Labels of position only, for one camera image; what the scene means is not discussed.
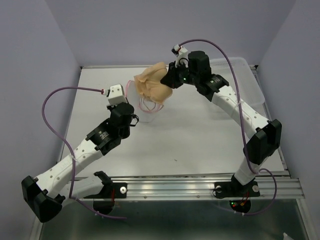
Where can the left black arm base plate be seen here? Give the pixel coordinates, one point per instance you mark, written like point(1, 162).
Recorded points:
point(109, 188)

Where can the white mesh laundry bag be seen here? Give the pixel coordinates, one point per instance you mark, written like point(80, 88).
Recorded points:
point(145, 109)

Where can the white plastic basket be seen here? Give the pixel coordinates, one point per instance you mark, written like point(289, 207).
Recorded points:
point(249, 88)

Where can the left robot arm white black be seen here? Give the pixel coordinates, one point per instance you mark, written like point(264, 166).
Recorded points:
point(47, 193)

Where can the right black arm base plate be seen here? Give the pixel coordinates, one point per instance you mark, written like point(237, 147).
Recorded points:
point(230, 189)

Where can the aluminium frame rail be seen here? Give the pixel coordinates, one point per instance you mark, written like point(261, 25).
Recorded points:
point(200, 187)

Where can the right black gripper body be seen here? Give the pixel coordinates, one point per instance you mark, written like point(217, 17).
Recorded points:
point(186, 76)

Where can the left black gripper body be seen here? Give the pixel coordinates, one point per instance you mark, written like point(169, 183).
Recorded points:
point(126, 133)

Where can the beige bra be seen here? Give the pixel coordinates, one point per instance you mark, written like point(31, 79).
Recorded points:
point(148, 84)

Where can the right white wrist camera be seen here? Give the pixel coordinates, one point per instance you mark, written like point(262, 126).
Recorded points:
point(181, 54)

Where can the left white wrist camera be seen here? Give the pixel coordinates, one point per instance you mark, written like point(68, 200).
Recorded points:
point(115, 95)

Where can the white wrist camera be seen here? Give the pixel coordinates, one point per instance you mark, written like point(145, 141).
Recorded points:
point(115, 95)
point(181, 54)

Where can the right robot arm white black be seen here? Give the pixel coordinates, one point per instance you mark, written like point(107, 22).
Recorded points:
point(264, 135)

